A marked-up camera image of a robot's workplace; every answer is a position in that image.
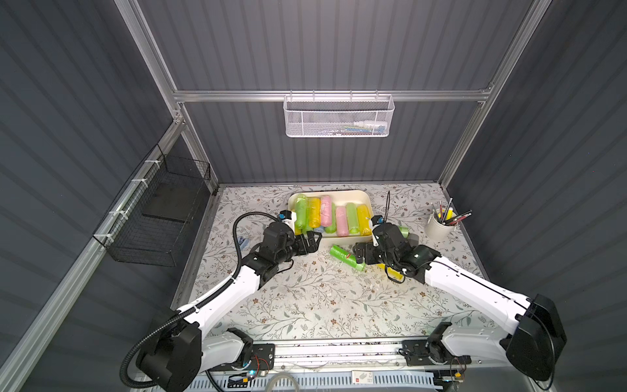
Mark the yellow trash bag roll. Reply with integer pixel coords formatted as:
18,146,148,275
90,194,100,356
378,264,405,283
308,197,322,229
357,204,372,236

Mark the light green trash bag roll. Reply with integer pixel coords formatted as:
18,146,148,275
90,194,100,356
346,203,360,235
294,194,308,230
325,204,336,234

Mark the green labelled trash bag roll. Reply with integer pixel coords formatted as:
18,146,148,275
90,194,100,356
330,245,365,271

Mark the pink trash bag roll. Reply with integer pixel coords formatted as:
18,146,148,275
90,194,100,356
320,195,332,227
336,206,349,237

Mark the grey trash bag roll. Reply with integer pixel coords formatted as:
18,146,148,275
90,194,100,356
407,234,421,248

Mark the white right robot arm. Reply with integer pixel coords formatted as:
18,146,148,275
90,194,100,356
353,221,568,384

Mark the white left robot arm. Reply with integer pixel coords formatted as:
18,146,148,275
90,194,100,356
119,211,323,391

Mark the white pen cup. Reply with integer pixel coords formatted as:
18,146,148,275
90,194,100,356
425,199,473,241

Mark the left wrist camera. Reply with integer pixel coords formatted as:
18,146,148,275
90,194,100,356
279,210,296,232

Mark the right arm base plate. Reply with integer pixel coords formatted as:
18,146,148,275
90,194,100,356
398,322,472,366

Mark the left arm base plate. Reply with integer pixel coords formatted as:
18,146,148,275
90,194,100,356
210,343,276,372

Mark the white wire wall basket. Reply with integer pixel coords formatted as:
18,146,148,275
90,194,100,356
282,93,395,138

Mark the black wire side basket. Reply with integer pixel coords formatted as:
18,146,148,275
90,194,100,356
94,150,213,267

